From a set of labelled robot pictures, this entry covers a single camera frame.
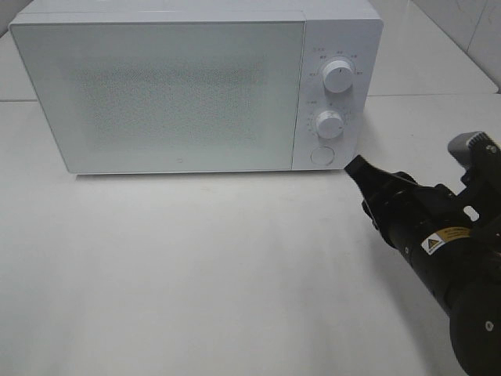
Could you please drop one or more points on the white microwave oven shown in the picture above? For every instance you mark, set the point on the white microwave oven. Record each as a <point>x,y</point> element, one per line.
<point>351,29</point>

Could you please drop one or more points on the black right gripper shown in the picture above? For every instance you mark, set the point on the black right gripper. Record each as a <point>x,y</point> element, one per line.
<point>398,206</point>

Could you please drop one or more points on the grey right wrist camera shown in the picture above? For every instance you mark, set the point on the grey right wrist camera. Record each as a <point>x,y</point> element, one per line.
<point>461,147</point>

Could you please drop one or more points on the round white door button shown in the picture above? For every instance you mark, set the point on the round white door button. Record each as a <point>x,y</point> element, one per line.
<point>323,155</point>

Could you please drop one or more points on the white microwave door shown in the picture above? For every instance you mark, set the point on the white microwave door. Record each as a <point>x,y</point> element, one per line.
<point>153,98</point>

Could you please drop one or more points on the upper white microwave knob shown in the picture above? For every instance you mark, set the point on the upper white microwave knob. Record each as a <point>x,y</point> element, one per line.
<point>338,74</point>

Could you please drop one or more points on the lower white microwave knob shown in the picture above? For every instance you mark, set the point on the lower white microwave knob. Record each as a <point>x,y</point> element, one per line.
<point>329,124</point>

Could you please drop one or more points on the white microwave knob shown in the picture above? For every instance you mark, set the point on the white microwave knob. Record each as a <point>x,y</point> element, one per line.
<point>338,74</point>
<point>329,124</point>

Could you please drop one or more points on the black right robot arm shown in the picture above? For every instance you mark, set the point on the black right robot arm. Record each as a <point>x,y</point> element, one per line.
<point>435,238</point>

